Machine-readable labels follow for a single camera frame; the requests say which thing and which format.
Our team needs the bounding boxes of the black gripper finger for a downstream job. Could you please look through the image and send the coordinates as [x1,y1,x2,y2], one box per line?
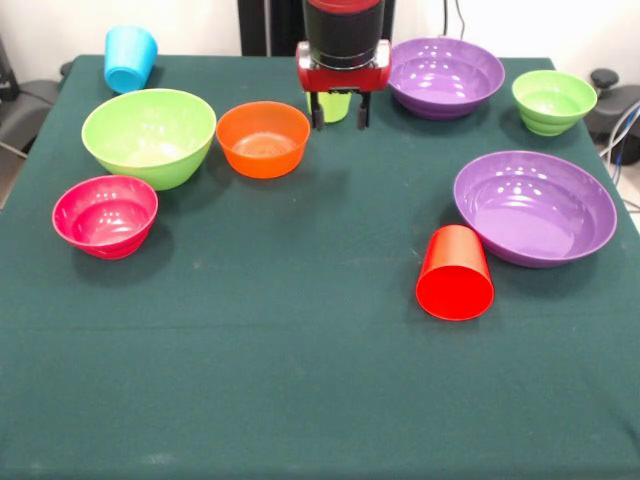
[355,92,373,131]
[310,92,326,132]

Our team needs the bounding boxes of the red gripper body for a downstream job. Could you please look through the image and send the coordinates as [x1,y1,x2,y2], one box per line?
[295,38,393,95]

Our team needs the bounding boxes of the yellow-green cup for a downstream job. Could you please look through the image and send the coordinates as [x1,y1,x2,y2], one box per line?
[305,91,353,124]

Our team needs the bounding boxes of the orange bowl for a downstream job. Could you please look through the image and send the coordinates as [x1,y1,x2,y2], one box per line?
[215,100,312,180]

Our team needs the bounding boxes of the large green bowl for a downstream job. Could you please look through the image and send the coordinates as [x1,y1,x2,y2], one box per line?
[81,88,218,192]

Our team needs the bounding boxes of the blue cup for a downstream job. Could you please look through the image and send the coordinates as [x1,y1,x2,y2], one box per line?
[103,24,159,95]

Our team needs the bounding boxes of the red cup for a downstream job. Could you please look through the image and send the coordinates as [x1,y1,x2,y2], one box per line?
[415,224,496,322]

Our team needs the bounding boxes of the pink bowl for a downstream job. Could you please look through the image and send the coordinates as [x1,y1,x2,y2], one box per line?
[51,174,160,261]

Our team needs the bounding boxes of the purple bowl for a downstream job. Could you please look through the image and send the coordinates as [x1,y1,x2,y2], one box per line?
[387,37,506,121]
[453,150,619,269]

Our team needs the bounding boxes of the small green bowl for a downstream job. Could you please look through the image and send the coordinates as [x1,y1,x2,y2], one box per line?
[511,69,599,137]

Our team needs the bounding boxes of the black chair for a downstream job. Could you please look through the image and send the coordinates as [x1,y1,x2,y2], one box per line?
[0,34,74,157]
[588,68,640,166]

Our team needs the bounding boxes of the dark green tablecloth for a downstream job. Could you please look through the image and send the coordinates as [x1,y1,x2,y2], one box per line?
[0,53,640,480]

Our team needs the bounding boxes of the black cable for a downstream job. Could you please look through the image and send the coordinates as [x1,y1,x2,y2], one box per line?
[442,0,469,41]

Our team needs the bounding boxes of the white cable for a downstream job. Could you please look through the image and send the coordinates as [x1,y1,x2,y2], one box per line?
[598,112,640,159]

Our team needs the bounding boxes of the blue cable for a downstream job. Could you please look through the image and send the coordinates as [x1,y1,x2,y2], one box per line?
[610,99,640,169]

